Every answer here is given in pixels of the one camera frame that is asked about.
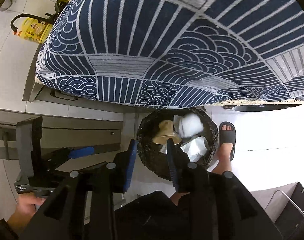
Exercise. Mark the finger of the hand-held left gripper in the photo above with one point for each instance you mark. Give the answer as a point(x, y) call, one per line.
point(80, 152)

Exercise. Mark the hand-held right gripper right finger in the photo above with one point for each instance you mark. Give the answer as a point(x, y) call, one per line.
point(172, 165)

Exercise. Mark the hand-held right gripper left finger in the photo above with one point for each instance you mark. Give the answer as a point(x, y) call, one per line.
point(130, 165)

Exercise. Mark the black-lined trash bin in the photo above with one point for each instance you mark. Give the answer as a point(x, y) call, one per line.
point(149, 152)

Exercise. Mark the white paper napkin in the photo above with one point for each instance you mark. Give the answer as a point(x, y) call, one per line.
point(195, 148)

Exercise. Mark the brown paper cup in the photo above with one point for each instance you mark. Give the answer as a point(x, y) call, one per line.
point(165, 132)

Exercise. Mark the smooth white tissue wad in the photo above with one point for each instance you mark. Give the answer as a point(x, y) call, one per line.
point(190, 125)

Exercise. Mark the person's left hand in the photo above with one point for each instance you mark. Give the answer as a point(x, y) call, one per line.
point(24, 207)

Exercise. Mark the person's bare leg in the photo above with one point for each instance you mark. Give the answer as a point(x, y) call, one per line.
point(224, 155)

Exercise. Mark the person's black shorts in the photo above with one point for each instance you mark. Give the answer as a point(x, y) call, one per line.
point(147, 217)

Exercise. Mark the grey slide sandal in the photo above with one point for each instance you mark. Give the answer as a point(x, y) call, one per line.
point(226, 136)

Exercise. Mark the yellow dish soap bottle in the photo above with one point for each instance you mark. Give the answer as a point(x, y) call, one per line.
point(34, 31)

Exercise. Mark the grey chair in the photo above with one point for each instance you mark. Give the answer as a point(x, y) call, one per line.
point(286, 200)

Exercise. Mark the blue patterned tablecloth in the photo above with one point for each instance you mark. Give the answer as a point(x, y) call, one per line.
point(179, 42)

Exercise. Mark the black faucet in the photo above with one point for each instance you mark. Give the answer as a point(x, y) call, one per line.
point(14, 21)

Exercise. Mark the yellow and black sponge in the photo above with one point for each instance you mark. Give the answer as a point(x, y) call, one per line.
point(63, 1)

